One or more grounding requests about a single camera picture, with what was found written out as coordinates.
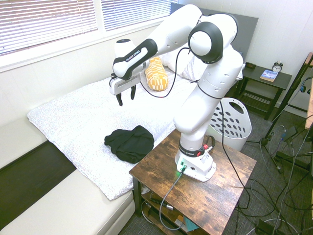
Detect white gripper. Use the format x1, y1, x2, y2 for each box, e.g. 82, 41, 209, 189
109, 74, 141, 107

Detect black garment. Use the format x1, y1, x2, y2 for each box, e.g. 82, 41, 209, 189
104, 125, 155, 164

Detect white perforated laundry basket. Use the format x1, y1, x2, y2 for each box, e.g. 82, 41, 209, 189
207, 97, 252, 152

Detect yellow patterned bolster pillow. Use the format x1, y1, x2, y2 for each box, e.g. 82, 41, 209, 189
144, 56, 170, 91

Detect white patterned bedspread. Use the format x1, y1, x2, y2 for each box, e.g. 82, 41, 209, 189
26, 70, 196, 201

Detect plain white pillow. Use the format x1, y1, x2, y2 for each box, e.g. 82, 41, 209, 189
159, 50, 190, 73

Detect narrow white window blind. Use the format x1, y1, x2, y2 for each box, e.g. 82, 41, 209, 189
100, 0, 172, 32

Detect wide white window blind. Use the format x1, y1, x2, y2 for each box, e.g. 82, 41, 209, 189
0, 0, 98, 56

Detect rustic wooden side table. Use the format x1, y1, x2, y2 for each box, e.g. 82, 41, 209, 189
129, 127, 257, 235

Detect grey headboard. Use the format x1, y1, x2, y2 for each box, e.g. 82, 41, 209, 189
170, 2, 259, 67

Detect teal paper sheet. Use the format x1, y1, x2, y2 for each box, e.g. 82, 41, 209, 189
182, 216, 200, 232

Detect blue book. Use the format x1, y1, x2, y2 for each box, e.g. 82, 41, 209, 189
259, 69, 280, 83

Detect black alarm clock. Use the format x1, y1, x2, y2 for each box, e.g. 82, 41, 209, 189
272, 60, 284, 73

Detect black nightstand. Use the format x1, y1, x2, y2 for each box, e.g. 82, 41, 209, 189
226, 62, 293, 120

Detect black tripod stand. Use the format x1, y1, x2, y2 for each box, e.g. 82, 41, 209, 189
246, 52, 313, 172

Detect black power adapter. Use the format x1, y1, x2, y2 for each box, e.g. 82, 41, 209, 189
281, 126, 298, 141

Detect blue headphones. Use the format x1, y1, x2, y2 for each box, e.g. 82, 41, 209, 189
300, 77, 313, 95

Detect wooden desk edge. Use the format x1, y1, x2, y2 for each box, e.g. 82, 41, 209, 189
304, 52, 313, 130

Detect black power brick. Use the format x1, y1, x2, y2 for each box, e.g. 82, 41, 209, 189
255, 219, 277, 235

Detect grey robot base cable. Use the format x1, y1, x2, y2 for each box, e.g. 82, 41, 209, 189
159, 168, 186, 231

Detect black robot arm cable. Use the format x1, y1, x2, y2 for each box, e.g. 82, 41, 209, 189
140, 13, 251, 211

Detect cream upholstered bed frame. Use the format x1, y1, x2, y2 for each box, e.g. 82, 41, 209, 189
0, 117, 135, 235

